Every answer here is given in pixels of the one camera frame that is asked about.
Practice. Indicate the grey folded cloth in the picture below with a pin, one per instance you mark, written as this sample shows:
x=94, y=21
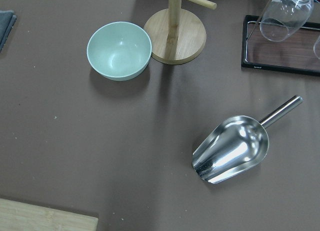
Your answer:
x=7, y=21

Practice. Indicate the clear drinking glass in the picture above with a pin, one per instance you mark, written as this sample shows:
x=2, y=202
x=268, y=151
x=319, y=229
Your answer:
x=282, y=18

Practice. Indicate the bamboo cutting board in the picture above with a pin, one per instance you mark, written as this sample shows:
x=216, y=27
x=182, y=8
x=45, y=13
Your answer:
x=18, y=216

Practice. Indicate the wooden cup tree stand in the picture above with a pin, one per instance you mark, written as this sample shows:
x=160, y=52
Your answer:
x=177, y=35

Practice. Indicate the steel scoop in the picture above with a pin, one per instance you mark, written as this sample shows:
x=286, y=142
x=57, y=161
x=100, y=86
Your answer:
x=238, y=144

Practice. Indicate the light green bowl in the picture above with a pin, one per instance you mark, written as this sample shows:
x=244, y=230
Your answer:
x=119, y=51

